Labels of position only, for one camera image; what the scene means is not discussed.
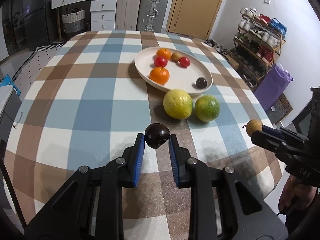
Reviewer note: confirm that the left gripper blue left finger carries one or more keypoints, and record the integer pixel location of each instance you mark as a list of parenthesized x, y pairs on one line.
[(137, 158)]

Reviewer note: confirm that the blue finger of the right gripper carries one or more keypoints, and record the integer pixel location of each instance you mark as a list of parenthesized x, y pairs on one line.
[(272, 131), (272, 142)]

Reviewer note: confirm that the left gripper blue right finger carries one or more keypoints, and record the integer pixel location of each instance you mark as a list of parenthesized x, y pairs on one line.
[(177, 161)]

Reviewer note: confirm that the small tan longan fruit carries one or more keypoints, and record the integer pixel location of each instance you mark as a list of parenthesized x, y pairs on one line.
[(253, 126)]

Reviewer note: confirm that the dark plum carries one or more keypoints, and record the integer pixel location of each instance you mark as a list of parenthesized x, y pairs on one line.
[(156, 135), (201, 83)]

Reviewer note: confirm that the orange tangerine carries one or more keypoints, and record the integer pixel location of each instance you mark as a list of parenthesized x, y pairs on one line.
[(159, 75), (164, 52)]

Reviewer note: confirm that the red tomato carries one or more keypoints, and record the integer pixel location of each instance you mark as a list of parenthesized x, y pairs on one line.
[(160, 61), (184, 62)]

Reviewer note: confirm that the brown kiwi fruit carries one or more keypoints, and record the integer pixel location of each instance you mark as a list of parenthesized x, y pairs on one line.
[(175, 56)]

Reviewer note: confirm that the right hand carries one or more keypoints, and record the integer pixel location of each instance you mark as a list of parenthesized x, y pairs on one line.
[(296, 192)]

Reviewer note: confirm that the purple bag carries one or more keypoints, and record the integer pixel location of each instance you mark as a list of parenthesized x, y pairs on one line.
[(272, 86)]

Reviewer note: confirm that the yellow-green round fruit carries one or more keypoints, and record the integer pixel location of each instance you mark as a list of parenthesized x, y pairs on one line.
[(178, 104)]

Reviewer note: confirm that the green round fruit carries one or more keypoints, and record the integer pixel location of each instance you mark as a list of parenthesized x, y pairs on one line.
[(207, 108)]

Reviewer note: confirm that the dark plum in plate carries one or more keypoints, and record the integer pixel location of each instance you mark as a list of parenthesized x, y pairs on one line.
[(201, 83)]

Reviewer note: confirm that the cream round plate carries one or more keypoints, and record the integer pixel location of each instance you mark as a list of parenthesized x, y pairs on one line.
[(180, 78)]

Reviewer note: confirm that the wooden shoe rack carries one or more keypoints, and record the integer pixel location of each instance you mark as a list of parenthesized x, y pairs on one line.
[(257, 45)]

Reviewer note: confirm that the red tomato in plate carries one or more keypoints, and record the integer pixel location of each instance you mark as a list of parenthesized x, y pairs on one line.
[(184, 62)]

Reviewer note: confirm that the white perforated mat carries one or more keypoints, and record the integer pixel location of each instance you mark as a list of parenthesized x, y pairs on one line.
[(32, 67)]

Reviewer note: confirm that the silver suitcase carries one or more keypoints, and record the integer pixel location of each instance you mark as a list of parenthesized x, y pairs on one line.
[(151, 15)]

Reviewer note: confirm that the woven laundry basket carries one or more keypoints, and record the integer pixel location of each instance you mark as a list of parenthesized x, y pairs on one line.
[(74, 21)]

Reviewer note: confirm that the wooden door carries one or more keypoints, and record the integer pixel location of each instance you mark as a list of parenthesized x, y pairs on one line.
[(193, 18)]

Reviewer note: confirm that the beige suitcase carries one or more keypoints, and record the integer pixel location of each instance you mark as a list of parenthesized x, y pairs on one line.
[(127, 14)]

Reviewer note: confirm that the white drawer desk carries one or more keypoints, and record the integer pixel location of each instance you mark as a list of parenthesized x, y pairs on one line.
[(102, 12)]

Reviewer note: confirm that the black refrigerator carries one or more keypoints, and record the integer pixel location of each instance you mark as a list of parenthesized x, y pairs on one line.
[(28, 24)]

